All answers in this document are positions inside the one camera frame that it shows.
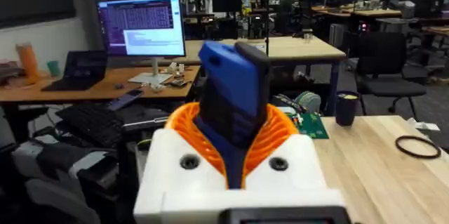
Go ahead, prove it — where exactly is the black keyboard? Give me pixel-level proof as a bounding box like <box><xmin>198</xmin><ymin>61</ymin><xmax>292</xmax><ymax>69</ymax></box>
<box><xmin>55</xmin><ymin>103</ymin><xmax>124</xmax><ymax>149</ymax></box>

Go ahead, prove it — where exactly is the blue electric screwdriver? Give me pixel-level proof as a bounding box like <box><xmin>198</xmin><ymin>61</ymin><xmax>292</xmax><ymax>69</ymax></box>
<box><xmin>194</xmin><ymin>40</ymin><xmax>272</xmax><ymax>190</ymax></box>

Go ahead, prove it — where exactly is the brown wooden desk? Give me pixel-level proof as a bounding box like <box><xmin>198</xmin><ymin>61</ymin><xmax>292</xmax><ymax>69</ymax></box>
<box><xmin>0</xmin><ymin>65</ymin><xmax>201</xmax><ymax>144</ymax></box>

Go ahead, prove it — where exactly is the pale wooden table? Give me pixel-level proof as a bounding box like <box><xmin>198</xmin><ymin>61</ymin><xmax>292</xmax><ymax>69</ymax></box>
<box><xmin>173</xmin><ymin>35</ymin><xmax>347</xmax><ymax>117</ymax></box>

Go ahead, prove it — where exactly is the orange tumbler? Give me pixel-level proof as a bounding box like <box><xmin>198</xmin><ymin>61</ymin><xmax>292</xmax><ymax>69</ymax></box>
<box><xmin>15</xmin><ymin>42</ymin><xmax>41</xmax><ymax>85</ymax></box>

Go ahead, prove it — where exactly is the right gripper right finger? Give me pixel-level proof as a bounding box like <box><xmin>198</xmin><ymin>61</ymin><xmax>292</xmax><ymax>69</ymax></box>
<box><xmin>242</xmin><ymin>103</ymin><xmax>330</xmax><ymax>190</ymax></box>

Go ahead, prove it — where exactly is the computer monitor on stand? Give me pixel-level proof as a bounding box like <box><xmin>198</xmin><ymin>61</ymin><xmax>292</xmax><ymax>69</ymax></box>
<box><xmin>95</xmin><ymin>0</ymin><xmax>187</xmax><ymax>85</ymax></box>

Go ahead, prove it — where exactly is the dark cup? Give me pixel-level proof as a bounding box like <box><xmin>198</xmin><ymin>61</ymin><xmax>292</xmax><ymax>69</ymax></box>
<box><xmin>335</xmin><ymin>90</ymin><xmax>361</xmax><ymax>127</ymax></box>

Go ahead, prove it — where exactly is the dark smartphone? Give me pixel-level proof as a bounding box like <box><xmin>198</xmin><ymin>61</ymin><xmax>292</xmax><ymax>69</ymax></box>
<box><xmin>106</xmin><ymin>88</ymin><xmax>145</xmax><ymax>112</ymax></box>

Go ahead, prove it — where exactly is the black rubber ring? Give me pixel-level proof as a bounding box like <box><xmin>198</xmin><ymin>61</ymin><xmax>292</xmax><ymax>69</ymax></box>
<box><xmin>394</xmin><ymin>134</ymin><xmax>442</xmax><ymax>159</ymax></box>

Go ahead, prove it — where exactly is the black office chair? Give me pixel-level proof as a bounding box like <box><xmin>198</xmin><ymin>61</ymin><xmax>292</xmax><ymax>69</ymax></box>
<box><xmin>353</xmin><ymin>32</ymin><xmax>428</xmax><ymax>120</ymax></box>

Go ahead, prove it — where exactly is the green board with blocks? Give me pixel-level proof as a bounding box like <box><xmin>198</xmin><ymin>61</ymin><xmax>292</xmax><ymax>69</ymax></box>
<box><xmin>290</xmin><ymin>110</ymin><xmax>330</xmax><ymax>140</ymax></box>

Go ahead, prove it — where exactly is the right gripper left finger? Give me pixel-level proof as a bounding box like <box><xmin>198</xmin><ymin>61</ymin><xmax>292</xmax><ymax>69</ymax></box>
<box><xmin>133</xmin><ymin>102</ymin><xmax>229</xmax><ymax>222</ymax></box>

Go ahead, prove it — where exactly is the grey tape roll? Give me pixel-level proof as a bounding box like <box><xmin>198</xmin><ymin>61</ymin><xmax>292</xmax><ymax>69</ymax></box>
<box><xmin>293</xmin><ymin>91</ymin><xmax>322</xmax><ymax>114</ymax></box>

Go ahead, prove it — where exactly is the black laptop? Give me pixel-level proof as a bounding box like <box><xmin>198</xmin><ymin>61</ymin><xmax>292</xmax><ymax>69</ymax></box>
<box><xmin>41</xmin><ymin>50</ymin><xmax>109</xmax><ymax>93</ymax></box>

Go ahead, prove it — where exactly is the white crumpled paper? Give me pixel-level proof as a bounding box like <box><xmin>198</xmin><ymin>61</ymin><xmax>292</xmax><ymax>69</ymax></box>
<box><xmin>406</xmin><ymin>117</ymin><xmax>441</xmax><ymax>132</ymax></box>

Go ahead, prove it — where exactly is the grey office chair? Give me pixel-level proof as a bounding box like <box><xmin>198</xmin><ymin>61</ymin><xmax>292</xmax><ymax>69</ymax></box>
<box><xmin>9</xmin><ymin>138</ymin><xmax>122</xmax><ymax>224</ymax></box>

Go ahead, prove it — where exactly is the teal cup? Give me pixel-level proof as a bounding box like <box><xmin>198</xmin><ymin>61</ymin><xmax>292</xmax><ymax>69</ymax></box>
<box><xmin>46</xmin><ymin>60</ymin><xmax>62</xmax><ymax>78</ymax></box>

